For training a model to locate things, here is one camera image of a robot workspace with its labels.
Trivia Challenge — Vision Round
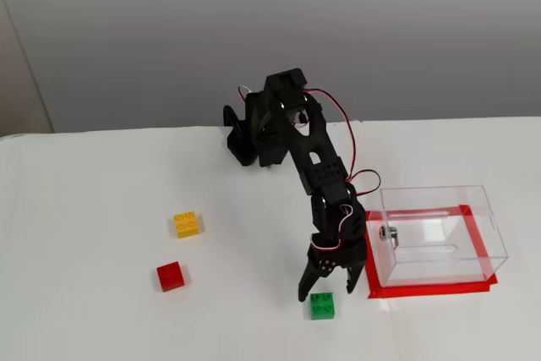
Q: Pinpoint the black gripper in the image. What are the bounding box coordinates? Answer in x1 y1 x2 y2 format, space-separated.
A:
297 205 367 303

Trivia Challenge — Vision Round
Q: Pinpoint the green lego brick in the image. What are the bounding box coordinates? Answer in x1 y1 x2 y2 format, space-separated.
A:
309 292 338 321

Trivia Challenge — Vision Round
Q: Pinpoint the transparent plastic box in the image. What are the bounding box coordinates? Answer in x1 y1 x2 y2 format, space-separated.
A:
365 184 510 289

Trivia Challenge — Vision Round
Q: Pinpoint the yellow lego brick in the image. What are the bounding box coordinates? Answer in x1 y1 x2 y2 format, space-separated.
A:
172 211 205 240

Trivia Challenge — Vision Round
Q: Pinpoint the red lego brick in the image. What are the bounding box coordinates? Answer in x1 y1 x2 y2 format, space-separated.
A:
156 261 189 293

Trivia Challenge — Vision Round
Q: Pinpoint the silver cam lock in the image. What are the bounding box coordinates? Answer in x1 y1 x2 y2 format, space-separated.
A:
379 225 401 252

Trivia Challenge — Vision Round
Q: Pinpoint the black table clamp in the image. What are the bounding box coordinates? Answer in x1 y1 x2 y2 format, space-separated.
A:
222 105 259 167

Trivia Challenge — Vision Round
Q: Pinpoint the red white gripper servo cable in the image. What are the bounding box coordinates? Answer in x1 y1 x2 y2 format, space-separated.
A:
310 204 354 253

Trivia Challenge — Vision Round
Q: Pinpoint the red tape frame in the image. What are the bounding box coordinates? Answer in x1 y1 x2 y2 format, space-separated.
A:
362 204 499 301

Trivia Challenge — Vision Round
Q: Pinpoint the long red black servo cable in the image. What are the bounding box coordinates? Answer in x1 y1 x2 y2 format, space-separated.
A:
303 88 382 198

